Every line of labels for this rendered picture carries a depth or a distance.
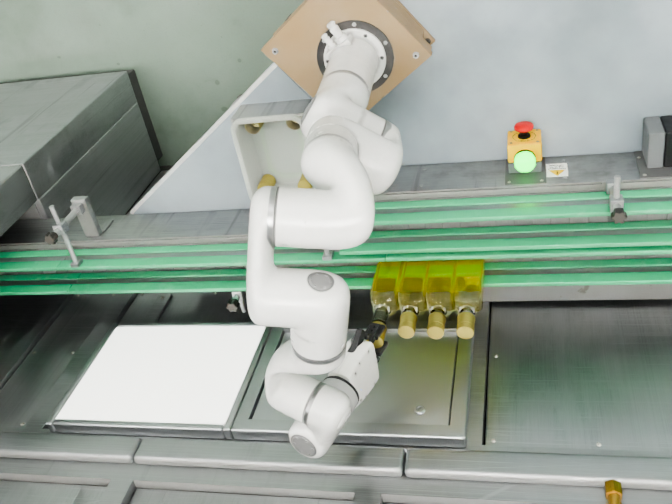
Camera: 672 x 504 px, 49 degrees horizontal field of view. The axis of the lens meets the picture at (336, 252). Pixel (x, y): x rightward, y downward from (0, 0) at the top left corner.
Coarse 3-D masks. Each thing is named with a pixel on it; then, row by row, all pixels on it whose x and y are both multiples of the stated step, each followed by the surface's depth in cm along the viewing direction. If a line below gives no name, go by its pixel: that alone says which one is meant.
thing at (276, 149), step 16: (240, 128) 167; (272, 128) 171; (288, 128) 170; (240, 144) 167; (256, 144) 174; (272, 144) 173; (288, 144) 172; (304, 144) 163; (240, 160) 169; (256, 160) 175; (272, 160) 176; (288, 160) 175; (256, 176) 176; (288, 176) 177
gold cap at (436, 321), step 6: (438, 312) 147; (432, 318) 146; (438, 318) 146; (444, 318) 147; (432, 324) 144; (438, 324) 144; (444, 324) 146; (432, 330) 145; (438, 330) 144; (444, 330) 145; (432, 336) 145; (438, 336) 145
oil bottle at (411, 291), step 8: (408, 264) 160; (416, 264) 160; (424, 264) 159; (408, 272) 158; (416, 272) 157; (424, 272) 157; (400, 280) 156; (408, 280) 156; (416, 280) 155; (424, 280) 155; (400, 288) 154; (408, 288) 153; (416, 288) 153; (424, 288) 153; (400, 296) 152; (408, 296) 151; (416, 296) 151; (424, 296) 152; (400, 304) 152; (408, 304) 151; (416, 304) 151; (424, 304) 153; (400, 312) 153; (424, 312) 153
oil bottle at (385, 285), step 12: (384, 264) 161; (396, 264) 161; (384, 276) 158; (396, 276) 157; (372, 288) 155; (384, 288) 154; (396, 288) 154; (372, 300) 153; (384, 300) 152; (396, 300) 154; (396, 312) 155
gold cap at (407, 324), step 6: (408, 312) 148; (402, 318) 148; (408, 318) 147; (414, 318) 148; (402, 324) 146; (408, 324) 146; (414, 324) 147; (402, 330) 146; (408, 330) 146; (414, 330) 146; (402, 336) 147; (408, 336) 147
